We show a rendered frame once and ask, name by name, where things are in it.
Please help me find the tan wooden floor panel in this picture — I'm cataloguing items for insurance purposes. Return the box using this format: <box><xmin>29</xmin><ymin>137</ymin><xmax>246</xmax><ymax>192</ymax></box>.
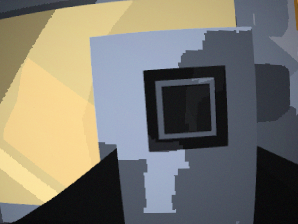
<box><xmin>0</xmin><ymin>0</ymin><xmax>237</xmax><ymax>205</ymax></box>

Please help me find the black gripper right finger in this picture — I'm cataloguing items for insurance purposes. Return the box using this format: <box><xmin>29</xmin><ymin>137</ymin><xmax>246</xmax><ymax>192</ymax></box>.
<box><xmin>253</xmin><ymin>147</ymin><xmax>298</xmax><ymax>224</ymax></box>

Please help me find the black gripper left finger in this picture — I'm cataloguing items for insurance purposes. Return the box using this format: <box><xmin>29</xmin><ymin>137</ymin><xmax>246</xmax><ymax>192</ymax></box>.
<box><xmin>11</xmin><ymin>148</ymin><xmax>125</xmax><ymax>224</ymax></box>

